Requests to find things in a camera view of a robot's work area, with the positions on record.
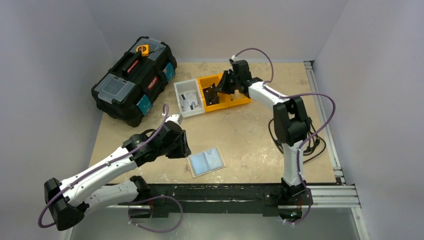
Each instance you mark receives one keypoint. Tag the right yellow plastic bin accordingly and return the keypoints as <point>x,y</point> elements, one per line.
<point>233,100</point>

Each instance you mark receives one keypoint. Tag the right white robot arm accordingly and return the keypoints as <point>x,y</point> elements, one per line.
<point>290,120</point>

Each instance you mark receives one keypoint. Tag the yellow tape measure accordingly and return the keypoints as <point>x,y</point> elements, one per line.
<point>143,49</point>

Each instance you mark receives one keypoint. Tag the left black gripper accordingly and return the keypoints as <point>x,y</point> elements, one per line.
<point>182,145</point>

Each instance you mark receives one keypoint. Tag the middle yellow plastic bin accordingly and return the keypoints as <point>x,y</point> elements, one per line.
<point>207,81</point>

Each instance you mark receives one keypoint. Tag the white plastic bin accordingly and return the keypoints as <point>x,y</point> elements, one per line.
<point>188,86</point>

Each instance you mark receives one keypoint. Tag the yellow plastic bin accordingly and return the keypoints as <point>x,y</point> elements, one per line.
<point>207,81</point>
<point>233,100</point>

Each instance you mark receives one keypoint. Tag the black plastic toolbox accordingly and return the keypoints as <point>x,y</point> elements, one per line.
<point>128,90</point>

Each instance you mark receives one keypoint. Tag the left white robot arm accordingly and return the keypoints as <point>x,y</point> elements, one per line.
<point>69,200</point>

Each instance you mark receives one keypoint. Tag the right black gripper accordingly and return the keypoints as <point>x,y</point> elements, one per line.
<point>227,82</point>

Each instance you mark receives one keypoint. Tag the black and white cards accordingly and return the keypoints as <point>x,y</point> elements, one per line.
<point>184,103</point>

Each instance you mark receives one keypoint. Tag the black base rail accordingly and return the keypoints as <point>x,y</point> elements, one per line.
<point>162,199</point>

